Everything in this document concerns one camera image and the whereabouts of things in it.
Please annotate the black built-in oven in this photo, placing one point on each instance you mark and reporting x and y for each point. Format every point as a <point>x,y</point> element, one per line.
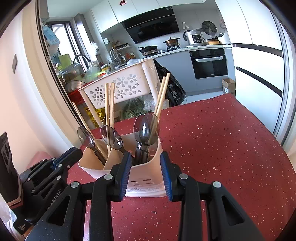
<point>209,63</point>

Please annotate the steel bowl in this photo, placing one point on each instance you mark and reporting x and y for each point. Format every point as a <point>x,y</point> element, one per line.
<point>73,85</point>

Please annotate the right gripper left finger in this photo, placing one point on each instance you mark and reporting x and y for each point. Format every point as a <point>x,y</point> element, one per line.
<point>65,218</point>

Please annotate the white perforated basket cart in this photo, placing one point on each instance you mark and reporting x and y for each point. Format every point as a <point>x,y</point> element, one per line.
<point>132,81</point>

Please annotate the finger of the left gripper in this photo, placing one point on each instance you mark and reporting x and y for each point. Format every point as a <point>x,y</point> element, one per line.
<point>60,167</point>
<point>68,158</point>

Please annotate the white upper kitchen cabinets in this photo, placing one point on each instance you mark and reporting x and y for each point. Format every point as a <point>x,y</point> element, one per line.
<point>109,13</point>

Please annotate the black wall switch plate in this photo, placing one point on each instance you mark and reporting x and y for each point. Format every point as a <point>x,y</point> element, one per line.
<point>14,64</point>

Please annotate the bamboo chopstick blue tip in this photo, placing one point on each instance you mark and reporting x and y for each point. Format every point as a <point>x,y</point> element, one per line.
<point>107,103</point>

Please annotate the red basket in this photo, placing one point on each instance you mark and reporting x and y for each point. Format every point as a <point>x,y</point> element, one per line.
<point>76,97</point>

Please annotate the brown cooking pot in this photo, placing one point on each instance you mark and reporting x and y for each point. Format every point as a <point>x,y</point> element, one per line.
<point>172,42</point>

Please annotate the pink plastic stool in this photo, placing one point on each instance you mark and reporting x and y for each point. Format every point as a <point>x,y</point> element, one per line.
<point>39,156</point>

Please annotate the black range hood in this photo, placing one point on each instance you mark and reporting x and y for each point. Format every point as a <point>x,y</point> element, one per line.
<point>151,24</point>

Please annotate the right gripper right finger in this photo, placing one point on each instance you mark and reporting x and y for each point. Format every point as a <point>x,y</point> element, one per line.
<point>208,211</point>

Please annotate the silver rice cooker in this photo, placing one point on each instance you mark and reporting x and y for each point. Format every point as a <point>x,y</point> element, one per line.
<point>193,37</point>

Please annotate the white refrigerator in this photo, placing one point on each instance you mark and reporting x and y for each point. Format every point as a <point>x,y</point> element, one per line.
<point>259,61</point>

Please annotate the cardboard box on floor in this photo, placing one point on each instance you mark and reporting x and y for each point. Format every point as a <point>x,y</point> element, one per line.
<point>228,86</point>

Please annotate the black wok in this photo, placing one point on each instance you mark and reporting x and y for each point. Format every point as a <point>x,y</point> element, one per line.
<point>148,50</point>

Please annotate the plain bamboo chopstick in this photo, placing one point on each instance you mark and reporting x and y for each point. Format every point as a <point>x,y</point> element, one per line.
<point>155,119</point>

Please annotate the dark spoon with long handle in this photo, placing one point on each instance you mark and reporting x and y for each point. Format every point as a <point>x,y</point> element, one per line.
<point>146,132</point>

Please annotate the black garbage bag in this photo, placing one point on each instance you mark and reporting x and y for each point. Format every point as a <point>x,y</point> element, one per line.
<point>175,94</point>

